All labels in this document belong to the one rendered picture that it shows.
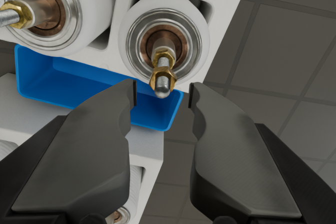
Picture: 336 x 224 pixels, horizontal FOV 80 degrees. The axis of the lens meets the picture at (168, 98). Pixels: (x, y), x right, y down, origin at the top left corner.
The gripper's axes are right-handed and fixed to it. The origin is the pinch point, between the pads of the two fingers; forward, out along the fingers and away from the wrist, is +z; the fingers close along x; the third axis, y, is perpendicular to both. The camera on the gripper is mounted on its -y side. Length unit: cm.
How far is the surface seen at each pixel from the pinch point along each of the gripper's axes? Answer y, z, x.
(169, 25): -1.7, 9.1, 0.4
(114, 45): 2.7, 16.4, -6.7
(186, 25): -1.8, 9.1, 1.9
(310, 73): 12, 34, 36
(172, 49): -0.2, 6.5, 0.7
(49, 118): 19.4, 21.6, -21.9
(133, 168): 27.2, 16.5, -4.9
